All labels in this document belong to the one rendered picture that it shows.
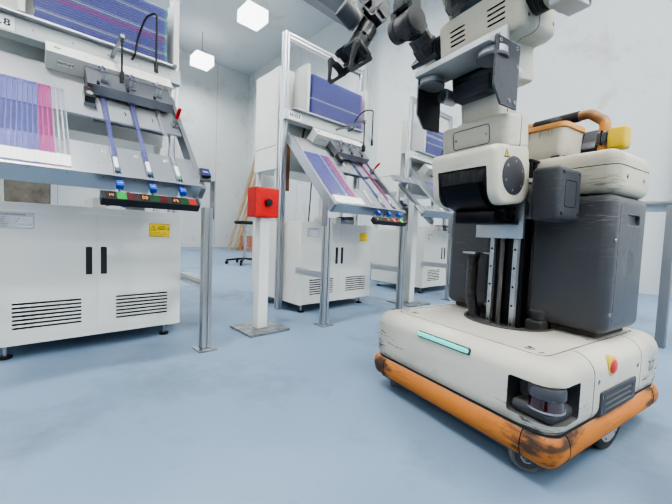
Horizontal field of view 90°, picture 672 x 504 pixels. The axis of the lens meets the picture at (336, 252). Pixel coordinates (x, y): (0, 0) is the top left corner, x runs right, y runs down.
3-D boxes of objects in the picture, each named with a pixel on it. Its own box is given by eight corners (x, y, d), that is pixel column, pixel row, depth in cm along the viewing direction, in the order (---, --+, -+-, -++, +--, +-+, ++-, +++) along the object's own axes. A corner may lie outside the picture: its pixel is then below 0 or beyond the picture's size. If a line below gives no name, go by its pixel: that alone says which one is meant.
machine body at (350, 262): (369, 303, 270) (372, 226, 266) (298, 314, 222) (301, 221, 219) (318, 290, 318) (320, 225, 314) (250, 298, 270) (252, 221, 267)
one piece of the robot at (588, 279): (481, 323, 151) (493, 135, 147) (637, 366, 105) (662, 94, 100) (429, 332, 134) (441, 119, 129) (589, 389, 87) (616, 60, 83)
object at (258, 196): (289, 330, 186) (294, 189, 182) (250, 338, 170) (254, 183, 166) (267, 321, 204) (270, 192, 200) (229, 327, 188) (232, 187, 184)
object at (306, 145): (373, 183, 263) (377, 178, 260) (306, 170, 218) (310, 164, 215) (353, 157, 278) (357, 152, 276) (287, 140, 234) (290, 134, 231)
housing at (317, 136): (355, 161, 277) (364, 147, 269) (308, 150, 244) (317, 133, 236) (350, 155, 281) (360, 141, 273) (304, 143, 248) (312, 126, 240)
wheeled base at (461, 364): (481, 347, 160) (484, 295, 159) (660, 409, 106) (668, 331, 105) (369, 373, 124) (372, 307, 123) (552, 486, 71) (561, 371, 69)
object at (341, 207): (399, 218, 245) (405, 211, 241) (332, 212, 200) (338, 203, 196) (398, 217, 245) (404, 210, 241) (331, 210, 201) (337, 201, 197)
